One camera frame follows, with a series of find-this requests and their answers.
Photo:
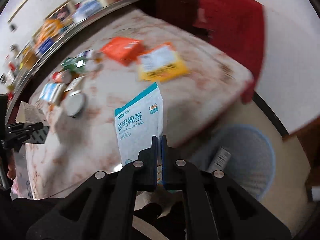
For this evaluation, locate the green plastic bottle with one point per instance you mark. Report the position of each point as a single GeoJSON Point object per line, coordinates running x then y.
{"type": "Point", "coordinates": [75, 64]}

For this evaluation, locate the round metal tin lid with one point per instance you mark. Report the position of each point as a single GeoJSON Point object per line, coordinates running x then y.
{"type": "Point", "coordinates": [74, 104]}

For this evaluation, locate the white teal cotton swab bag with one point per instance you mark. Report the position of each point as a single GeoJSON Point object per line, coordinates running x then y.
{"type": "Point", "coordinates": [138, 121]}

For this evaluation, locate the framed picture on shelf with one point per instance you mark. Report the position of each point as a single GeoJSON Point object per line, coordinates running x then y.
{"type": "Point", "coordinates": [64, 13]}

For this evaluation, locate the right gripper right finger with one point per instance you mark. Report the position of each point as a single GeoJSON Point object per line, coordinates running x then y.
{"type": "Point", "coordinates": [215, 206]}

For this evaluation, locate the blue plastic trash basket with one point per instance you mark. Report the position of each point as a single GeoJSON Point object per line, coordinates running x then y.
{"type": "Point", "coordinates": [253, 161]}

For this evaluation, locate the white patterned carton box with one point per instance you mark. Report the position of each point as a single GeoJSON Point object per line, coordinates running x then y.
{"type": "Point", "coordinates": [29, 115]}

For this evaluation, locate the blue box on shelf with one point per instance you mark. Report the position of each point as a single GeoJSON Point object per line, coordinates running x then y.
{"type": "Point", "coordinates": [45, 45]}

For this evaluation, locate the red cloth on chair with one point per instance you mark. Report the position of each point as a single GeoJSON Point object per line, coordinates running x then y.
{"type": "Point", "coordinates": [236, 27]}

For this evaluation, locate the blue white tissue pack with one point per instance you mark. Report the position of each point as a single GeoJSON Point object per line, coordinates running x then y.
{"type": "Point", "coordinates": [52, 93]}

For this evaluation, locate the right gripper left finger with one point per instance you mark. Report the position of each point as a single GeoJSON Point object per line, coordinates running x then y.
{"type": "Point", "coordinates": [102, 207]}

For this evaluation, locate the orange red box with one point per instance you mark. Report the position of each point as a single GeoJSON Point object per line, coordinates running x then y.
{"type": "Point", "coordinates": [124, 50]}

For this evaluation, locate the yellow orange pouch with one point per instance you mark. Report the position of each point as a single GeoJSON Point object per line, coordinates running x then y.
{"type": "Point", "coordinates": [161, 64]}

